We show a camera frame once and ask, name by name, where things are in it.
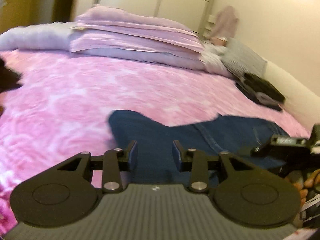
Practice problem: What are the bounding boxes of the blue denim jeans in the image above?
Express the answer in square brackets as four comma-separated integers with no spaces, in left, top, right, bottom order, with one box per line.
[108,110,288,185]

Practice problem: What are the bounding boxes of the person's right hand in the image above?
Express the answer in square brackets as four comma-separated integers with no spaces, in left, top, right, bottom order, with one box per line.
[285,169,319,207]

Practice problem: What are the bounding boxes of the cream padded headboard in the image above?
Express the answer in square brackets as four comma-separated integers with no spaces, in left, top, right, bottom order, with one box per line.
[264,61,319,131]

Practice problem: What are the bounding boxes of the folded black grey clothes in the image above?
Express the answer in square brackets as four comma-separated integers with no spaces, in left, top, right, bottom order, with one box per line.
[235,73,286,112]

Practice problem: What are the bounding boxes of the pink rose bedspread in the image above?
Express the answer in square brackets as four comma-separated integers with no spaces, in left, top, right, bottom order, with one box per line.
[1,50,310,234]

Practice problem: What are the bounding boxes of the grey woven cushion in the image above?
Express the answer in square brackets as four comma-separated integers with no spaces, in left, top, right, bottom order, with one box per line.
[221,38,267,78]

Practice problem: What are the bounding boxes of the pink pillow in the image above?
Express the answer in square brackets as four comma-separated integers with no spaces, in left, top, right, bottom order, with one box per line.
[69,5,205,71]

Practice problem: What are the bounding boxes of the striped white quilt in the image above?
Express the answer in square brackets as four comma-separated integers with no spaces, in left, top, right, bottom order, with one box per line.
[1,22,75,51]

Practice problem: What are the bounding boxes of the pink hanging towel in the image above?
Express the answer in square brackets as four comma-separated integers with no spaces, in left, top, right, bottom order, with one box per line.
[208,5,239,39]

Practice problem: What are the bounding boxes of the wooden door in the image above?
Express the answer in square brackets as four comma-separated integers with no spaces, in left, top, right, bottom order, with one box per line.
[1,0,32,34]

